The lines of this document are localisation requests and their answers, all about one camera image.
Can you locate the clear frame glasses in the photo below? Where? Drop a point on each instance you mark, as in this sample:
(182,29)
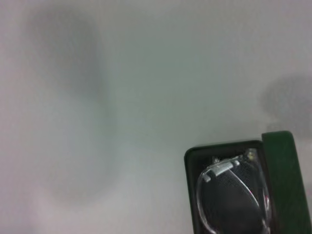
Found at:
(221,168)

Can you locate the green glasses case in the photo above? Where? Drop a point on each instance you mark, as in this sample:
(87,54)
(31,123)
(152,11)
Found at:
(282,170)

